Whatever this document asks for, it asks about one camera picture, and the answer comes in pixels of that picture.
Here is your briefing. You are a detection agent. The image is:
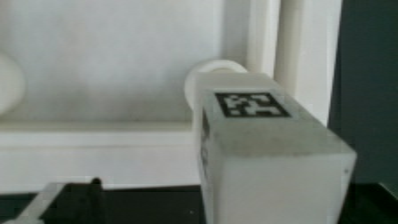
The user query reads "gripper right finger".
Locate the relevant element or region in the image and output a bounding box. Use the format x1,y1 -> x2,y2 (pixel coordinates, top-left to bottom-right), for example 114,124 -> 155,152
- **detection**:
351,182 -> 398,224

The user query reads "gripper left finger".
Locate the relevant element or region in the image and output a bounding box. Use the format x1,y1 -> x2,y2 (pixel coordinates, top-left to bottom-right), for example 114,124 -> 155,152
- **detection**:
11,177 -> 109,224

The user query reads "white square table top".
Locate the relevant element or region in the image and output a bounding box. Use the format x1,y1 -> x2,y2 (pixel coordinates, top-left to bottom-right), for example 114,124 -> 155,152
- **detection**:
0,0 -> 343,194

